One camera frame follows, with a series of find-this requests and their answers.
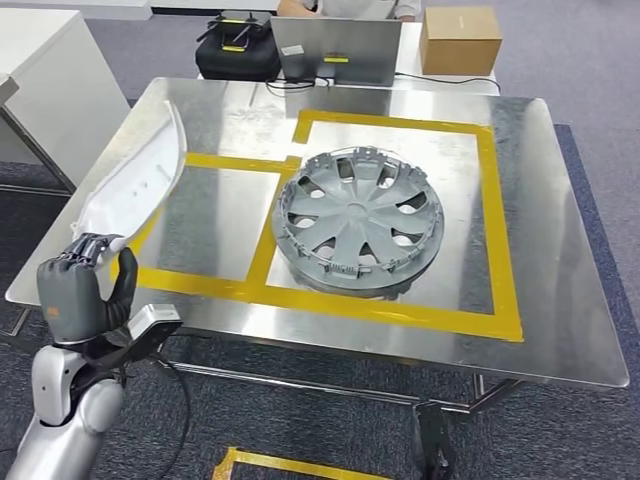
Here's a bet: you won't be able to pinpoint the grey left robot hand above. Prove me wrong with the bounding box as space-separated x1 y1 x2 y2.
35 231 140 346

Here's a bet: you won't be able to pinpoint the white curved plastic part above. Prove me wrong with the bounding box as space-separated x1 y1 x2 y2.
69 99 189 266

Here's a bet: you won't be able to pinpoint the stainless steel workbench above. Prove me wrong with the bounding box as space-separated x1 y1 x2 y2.
5 76 631 419

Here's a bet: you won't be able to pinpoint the white desk with metal legs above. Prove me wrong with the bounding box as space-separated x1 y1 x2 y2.
0 7 132 195

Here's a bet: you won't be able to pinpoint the black equipment case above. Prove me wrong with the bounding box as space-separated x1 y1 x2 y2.
195 9 282 83

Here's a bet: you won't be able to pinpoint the worn yellow floor tape square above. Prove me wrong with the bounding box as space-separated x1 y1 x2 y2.
212 447 396 480

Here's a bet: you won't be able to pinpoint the grey plastic wheel cover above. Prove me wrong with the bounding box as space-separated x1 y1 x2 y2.
270 145 446 299

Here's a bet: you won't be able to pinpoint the silver laptop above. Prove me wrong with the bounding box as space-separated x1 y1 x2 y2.
269 16 404 89

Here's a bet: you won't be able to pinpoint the person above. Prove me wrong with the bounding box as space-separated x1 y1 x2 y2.
276 0 423 22

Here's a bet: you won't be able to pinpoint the white back table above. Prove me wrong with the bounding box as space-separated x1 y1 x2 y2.
197 19 501 97

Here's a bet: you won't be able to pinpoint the brown cardboard box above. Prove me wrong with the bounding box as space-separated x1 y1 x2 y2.
419 6 503 77

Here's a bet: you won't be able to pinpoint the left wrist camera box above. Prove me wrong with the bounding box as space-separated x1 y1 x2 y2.
85 303 184 372

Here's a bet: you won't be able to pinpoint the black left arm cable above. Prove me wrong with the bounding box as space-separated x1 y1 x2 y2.
149 354 193 480

